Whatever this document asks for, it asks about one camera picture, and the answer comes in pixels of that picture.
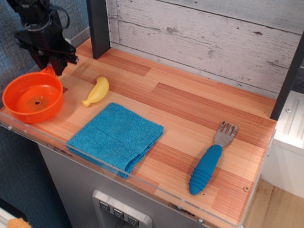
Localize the yellow toy banana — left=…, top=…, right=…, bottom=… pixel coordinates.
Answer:
left=82, top=76, right=110, bottom=107

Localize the blue folded cloth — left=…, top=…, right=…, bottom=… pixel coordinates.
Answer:
left=67, top=102, right=164, bottom=179

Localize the clear acrylic table guard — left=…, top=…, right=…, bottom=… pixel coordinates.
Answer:
left=0, top=40, right=276, bottom=228

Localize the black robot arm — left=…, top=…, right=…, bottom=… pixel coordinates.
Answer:
left=6, top=0, right=78, bottom=76

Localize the orange pan with grey handle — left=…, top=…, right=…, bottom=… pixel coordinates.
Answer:
left=2, top=66, right=64, bottom=124

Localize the orange object bottom left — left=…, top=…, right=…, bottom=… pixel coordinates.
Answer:
left=6, top=218, right=32, bottom=228

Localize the dark grey right post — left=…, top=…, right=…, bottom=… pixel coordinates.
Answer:
left=270, top=31, right=304, bottom=121

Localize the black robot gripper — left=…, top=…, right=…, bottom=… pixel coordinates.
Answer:
left=13, top=21, right=78, bottom=76

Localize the dark grey post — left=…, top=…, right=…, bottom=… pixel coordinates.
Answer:
left=86, top=0, right=111, bottom=59
left=270, top=31, right=304, bottom=121

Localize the dark grey left post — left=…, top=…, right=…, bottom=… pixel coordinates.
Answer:
left=86, top=0, right=111, bottom=59

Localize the white toy sink unit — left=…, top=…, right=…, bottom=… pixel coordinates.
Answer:
left=261, top=91, right=304, bottom=198

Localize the fork with blue handle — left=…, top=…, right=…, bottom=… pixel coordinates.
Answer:
left=189, top=121, right=238, bottom=195

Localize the grey cabinet with dispenser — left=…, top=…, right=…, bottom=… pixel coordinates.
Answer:
left=39, top=145, right=208, bottom=228

